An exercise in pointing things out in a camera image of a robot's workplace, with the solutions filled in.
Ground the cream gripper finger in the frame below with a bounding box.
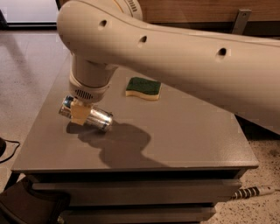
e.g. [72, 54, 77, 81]
[70, 99, 91, 125]

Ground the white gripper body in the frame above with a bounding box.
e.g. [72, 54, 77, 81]
[69, 73, 109, 103]

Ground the silver blue redbull can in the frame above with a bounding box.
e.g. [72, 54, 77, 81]
[59, 95, 113, 132]

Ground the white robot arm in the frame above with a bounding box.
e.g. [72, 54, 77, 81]
[57, 0, 280, 134]

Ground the green yellow sponge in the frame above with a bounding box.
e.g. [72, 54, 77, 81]
[125, 77, 161, 101]

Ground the upper grey drawer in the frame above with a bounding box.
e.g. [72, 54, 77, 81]
[32, 179, 241, 206]

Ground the grey drawer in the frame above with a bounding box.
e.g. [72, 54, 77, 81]
[32, 179, 241, 206]
[61, 207, 215, 224]

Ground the grey drawer cabinet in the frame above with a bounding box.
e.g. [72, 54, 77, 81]
[12, 64, 258, 211]

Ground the lower grey drawer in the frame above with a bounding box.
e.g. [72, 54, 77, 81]
[61, 207, 215, 224]

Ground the white power strip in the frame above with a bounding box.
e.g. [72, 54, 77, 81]
[231, 185, 277, 200]

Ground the black cable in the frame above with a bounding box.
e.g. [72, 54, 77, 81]
[0, 136, 21, 165]

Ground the right metal bracket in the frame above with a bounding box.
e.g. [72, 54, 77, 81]
[231, 9, 252, 35]

